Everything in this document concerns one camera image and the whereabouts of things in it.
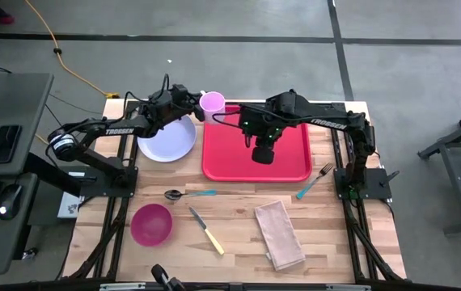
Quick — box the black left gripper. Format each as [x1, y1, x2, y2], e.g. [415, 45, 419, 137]
[165, 95, 207, 123]

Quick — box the yellow extension cable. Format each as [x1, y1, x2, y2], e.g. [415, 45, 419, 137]
[23, 0, 121, 100]

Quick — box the magenta plastic bowl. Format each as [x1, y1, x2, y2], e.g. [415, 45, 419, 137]
[129, 203, 174, 248]

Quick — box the silver metal bracket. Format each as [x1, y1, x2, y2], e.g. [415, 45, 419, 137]
[99, 282, 147, 291]
[325, 284, 373, 291]

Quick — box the lavender round plate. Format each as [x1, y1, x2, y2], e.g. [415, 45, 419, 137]
[137, 114, 198, 163]

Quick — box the black aluminium table frame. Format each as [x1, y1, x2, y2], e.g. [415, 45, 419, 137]
[58, 96, 409, 291]

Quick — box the pink plastic cup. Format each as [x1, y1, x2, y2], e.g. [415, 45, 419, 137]
[199, 91, 226, 125]

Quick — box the cream-handled table knife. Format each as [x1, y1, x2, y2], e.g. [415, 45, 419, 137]
[188, 206, 226, 256]

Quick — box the teal-handled metal spoon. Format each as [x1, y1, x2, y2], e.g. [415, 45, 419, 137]
[163, 188, 218, 202]

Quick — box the teal-handled metal fork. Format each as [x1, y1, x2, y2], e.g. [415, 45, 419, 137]
[295, 162, 335, 200]

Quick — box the black smartphone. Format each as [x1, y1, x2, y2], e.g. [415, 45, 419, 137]
[0, 124, 23, 165]

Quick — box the thin black floor cable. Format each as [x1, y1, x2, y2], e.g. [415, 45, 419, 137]
[48, 93, 104, 116]

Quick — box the red plastic tray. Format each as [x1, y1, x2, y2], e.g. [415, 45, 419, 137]
[201, 103, 313, 183]

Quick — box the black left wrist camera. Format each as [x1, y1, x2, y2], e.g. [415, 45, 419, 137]
[171, 83, 190, 99]

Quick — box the black jointed device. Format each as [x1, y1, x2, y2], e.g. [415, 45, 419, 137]
[150, 264, 186, 291]

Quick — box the white printed box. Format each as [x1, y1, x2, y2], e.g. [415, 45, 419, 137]
[57, 171, 87, 219]

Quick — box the beige cloth napkin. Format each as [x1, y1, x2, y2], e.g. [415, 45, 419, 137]
[253, 200, 307, 272]

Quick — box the black computer mouse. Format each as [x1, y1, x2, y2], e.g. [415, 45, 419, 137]
[0, 183, 24, 221]

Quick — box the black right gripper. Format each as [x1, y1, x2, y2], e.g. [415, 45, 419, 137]
[242, 116, 286, 166]

